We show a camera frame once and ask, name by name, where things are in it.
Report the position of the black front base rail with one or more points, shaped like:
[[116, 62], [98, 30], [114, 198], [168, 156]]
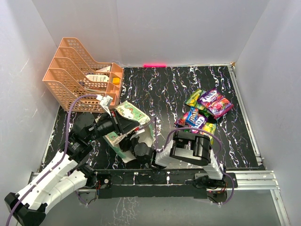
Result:
[[118, 183]]

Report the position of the green paper gift bag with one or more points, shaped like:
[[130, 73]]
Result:
[[143, 132]]

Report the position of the green Fox's candy bag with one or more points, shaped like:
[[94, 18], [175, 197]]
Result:
[[207, 114]]

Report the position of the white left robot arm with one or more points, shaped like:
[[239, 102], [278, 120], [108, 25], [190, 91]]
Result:
[[65, 174]]

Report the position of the green spring tea candy bag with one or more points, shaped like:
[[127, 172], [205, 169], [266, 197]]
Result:
[[193, 100]]

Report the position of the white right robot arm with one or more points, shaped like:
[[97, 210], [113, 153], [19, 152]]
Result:
[[184, 146]]

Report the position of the pink tape strip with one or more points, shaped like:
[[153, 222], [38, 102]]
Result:
[[154, 65]]

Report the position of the blue M&M's candy bag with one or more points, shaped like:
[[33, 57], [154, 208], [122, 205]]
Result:
[[192, 117]]

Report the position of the red candy bag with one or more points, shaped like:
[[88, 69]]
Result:
[[180, 122]]

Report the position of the purple Fox's berries candy bag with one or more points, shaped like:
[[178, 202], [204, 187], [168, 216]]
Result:
[[217, 104]]

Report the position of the yellow small block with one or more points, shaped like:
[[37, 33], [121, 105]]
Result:
[[116, 81]]

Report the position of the orange plastic file organizer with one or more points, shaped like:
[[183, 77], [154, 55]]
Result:
[[67, 81]]

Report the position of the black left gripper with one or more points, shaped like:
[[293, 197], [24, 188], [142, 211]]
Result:
[[123, 125]]

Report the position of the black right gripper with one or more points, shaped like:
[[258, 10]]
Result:
[[126, 141]]

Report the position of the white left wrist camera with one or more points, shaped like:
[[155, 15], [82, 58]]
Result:
[[105, 102]]

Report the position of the white labelled packet in organizer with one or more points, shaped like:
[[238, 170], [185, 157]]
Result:
[[98, 77]]

